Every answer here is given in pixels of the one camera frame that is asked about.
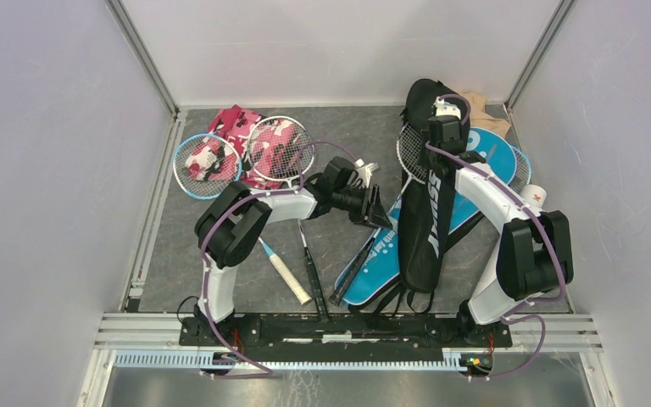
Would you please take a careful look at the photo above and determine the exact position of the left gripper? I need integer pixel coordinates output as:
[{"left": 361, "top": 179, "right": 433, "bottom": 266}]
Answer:
[{"left": 332, "top": 184, "right": 392, "bottom": 231}]

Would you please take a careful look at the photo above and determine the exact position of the black Crossway racket cover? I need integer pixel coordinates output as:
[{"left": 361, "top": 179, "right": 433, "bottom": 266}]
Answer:
[{"left": 397, "top": 78, "right": 470, "bottom": 293}]

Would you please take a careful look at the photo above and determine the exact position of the white racket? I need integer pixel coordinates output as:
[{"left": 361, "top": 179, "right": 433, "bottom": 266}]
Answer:
[
  {"left": 247, "top": 115, "right": 331, "bottom": 321},
  {"left": 328, "top": 125, "right": 427, "bottom": 306}
]

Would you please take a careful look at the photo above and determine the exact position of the white shuttlecock tube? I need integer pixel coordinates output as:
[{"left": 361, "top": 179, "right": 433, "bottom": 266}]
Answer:
[{"left": 520, "top": 184, "right": 547, "bottom": 208}]

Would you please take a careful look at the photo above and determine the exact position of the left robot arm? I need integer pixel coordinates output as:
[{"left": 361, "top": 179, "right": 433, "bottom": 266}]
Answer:
[{"left": 194, "top": 157, "right": 392, "bottom": 346}]

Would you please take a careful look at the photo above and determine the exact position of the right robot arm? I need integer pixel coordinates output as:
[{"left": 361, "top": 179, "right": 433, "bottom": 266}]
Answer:
[{"left": 425, "top": 114, "right": 573, "bottom": 346}]

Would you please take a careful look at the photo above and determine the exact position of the blue Sport racket cover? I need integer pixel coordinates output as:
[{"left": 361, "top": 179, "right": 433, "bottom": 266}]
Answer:
[{"left": 331, "top": 125, "right": 531, "bottom": 306}]

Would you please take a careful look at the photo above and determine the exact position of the pink camouflage cloth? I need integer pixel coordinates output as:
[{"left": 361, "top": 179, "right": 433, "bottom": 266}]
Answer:
[{"left": 183, "top": 104, "right": 282, "bottom": 190}]

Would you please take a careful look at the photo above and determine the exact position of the beige cloth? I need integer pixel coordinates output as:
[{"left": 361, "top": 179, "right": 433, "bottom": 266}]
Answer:
[{"left": 461, "top": 92, "right": 511, "bottom": 138}]

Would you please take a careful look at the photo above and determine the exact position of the racket under blue cover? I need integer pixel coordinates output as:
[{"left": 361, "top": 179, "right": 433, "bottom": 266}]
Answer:
[{"left": 509, "top": 146, "right": 532, "bottom": 192}]

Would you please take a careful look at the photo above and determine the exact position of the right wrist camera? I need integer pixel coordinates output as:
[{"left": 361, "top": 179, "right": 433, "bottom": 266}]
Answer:
[{"left": 433, "top": 97, "right": 461, "bottom": 120}]

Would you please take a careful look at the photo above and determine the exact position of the blue frame badminton racket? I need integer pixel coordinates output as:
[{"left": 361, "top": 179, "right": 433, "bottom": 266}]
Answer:
[{"left": 172, "top": 132, "right": 314, "bottom": 307}]

